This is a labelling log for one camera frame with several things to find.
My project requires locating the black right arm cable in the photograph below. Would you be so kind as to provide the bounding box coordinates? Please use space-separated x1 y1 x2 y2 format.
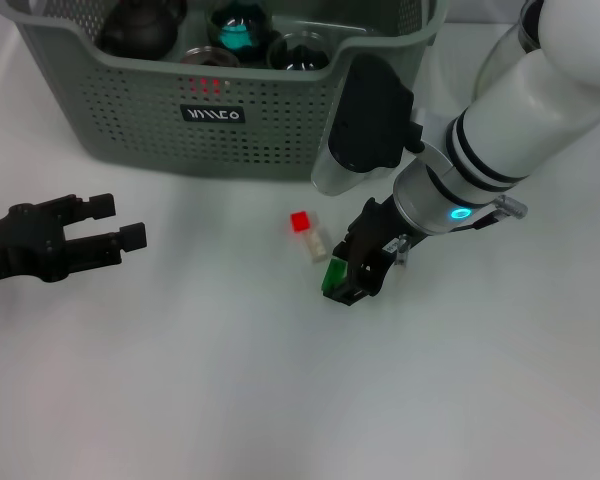
452 194 530 234

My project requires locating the white toy brick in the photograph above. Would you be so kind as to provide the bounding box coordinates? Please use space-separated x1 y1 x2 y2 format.
302 227 330 263

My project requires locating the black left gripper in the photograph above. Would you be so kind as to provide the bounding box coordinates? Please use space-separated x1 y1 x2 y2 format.
0 192 148 286

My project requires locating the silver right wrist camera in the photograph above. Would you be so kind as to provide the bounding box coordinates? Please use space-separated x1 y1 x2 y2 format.
309 52 426 197

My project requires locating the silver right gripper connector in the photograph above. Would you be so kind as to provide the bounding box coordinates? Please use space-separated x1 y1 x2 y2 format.
383 233 412 270

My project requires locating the green toy brick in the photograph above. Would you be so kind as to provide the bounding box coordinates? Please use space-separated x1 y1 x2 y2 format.
320 258 349 294

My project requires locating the teal toy brick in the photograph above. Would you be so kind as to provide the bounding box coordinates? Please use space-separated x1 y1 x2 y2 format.
218 22 257 52

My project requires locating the glass pitcher black handle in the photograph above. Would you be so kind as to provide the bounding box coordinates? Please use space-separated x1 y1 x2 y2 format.
473 0 541 101

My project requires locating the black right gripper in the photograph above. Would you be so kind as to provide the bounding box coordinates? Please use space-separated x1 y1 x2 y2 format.
323 196 411 307

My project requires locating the glass teacup black sleeve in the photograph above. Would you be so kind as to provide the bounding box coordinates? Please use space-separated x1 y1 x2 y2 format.
267 30 331 72
180 45 242 69
205 0 276 54

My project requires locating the grey perforated storage bin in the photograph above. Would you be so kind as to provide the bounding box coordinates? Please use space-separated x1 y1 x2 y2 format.
4 0 449 182

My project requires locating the dark clay teapot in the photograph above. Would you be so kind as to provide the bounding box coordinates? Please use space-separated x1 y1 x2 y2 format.
99 0 187 57

